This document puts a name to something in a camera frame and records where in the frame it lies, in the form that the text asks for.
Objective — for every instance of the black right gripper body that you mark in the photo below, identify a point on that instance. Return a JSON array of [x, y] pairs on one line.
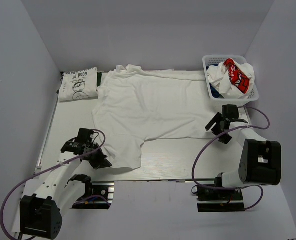
[[226, 138]]

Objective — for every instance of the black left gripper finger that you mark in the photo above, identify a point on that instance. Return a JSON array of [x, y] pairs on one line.
[[95, 163], [100, 155]]

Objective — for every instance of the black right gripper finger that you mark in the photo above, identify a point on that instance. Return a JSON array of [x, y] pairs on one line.
[[218, 127], [215, 120]]

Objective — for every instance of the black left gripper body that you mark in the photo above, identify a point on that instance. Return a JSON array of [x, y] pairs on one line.
[[93, 147]]

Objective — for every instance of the navy blue t-shirt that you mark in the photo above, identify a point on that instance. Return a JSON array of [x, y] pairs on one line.
[[214, 92]]

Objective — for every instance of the white t-shirt red print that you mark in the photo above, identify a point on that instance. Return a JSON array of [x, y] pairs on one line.
[[232, 80]]

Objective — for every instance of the white t-shirt with text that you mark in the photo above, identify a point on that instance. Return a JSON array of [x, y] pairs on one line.
[[135, 106]]

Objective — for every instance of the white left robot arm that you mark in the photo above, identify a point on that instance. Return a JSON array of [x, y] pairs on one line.
[[41, 213]]

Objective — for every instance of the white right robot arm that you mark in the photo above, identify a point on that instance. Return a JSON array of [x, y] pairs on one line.
[[261, 159]]

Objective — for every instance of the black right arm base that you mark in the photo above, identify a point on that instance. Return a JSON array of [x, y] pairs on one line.
[[218, 201]]

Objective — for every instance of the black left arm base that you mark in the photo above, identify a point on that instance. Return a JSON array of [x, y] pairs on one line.
[[100, 197]]

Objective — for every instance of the folded white printed t-shirt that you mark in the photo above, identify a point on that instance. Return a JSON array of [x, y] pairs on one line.
[[79, 85]]

